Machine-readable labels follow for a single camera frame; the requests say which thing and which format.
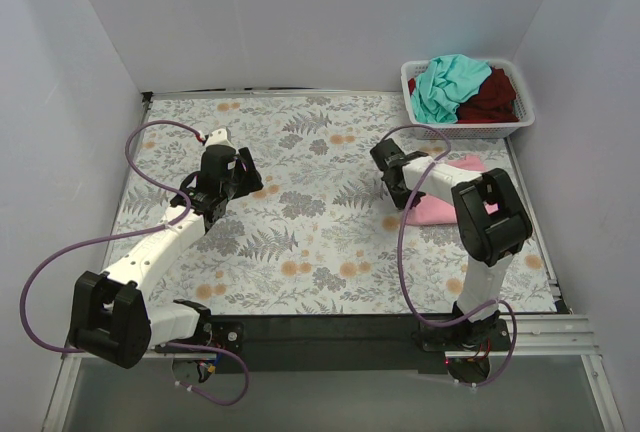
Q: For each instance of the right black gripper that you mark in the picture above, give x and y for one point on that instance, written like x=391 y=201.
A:
x=392 y=178

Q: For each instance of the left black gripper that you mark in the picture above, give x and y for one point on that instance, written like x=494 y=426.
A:
x=240 y=172

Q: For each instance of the pink t shirt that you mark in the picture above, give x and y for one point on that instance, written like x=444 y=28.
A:
x=433 y=211

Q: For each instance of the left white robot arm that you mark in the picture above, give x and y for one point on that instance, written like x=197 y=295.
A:
x=111 y=316

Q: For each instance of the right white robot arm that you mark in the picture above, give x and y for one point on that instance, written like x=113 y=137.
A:
x=492 y=221

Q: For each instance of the teal t shirt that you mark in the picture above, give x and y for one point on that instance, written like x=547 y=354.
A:
x=447 y=83

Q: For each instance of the floral table mat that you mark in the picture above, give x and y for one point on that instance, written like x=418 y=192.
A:
x=321 y=237

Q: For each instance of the white plastic basket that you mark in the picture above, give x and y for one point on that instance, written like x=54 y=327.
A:
x=523 y=105

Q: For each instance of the dark red t shirt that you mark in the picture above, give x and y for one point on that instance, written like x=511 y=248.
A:
x=493 y=103

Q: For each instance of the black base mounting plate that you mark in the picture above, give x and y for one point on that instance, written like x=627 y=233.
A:
x=332 y=343

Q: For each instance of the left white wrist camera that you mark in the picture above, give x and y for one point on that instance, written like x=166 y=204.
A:
x=220 y=136

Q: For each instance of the aluminium frame rail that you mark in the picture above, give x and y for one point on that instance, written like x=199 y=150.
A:
x=554 y=381

